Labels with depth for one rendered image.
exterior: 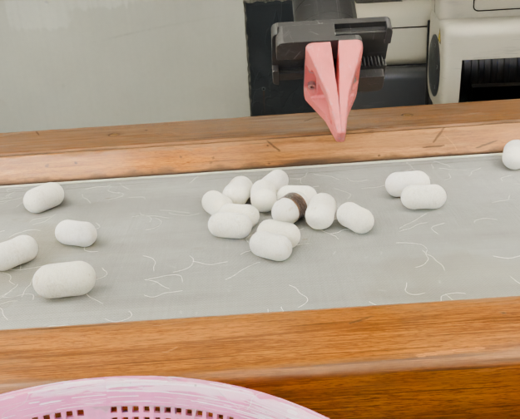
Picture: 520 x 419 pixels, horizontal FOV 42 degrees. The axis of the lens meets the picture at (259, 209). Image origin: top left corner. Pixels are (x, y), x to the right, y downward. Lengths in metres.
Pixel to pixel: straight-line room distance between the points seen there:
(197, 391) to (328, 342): 0.07
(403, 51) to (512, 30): 0.33
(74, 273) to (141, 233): 0.10
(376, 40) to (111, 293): 0.32
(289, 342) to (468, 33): 0.86
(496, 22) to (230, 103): 1.62
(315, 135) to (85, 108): 2.16
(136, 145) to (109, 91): 2.05
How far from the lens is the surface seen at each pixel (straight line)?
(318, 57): 0.56
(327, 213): 0.48
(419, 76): 1.43
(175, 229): 0.51
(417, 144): 0.66
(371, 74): 0.61
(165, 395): 0.29
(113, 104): 2.72
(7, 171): 0.68
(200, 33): 2.59
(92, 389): 0.30
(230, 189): 0.53
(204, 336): 0.33
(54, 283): 0.43
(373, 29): 0.59
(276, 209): 0.49
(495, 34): 1.13
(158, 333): 0.33
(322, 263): 0.44
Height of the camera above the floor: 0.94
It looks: 22 degrees down
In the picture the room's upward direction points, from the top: 4 degrees counter-clockwise
